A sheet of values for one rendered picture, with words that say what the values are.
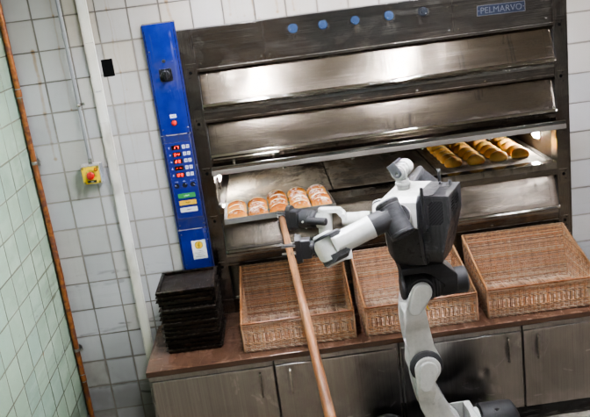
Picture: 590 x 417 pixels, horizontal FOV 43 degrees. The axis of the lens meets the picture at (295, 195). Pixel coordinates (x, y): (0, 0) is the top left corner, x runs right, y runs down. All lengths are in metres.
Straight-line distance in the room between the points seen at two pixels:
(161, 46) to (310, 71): 0.74
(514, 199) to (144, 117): 1.98
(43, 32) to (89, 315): 1.50
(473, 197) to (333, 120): 0.87
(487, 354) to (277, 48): 1.82
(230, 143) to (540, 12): 1.69
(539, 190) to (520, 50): 0.76
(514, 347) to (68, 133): 2.44
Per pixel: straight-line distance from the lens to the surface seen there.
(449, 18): 3.93
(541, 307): 3.90
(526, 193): 4.20
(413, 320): 3.21
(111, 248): 4.08
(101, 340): 4.30
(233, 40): 3.81
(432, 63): 3.91
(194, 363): 3.71
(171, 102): 3.82
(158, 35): 3.79
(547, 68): 4.10
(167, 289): 3.77
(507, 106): 4.04
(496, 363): 3.87
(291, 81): 3.82
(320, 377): 2.19
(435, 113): 3.95
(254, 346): 3.70
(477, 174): 4.08
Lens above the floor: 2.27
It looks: 16 degrees down
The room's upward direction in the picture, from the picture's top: 7 degrees counter-clockwise
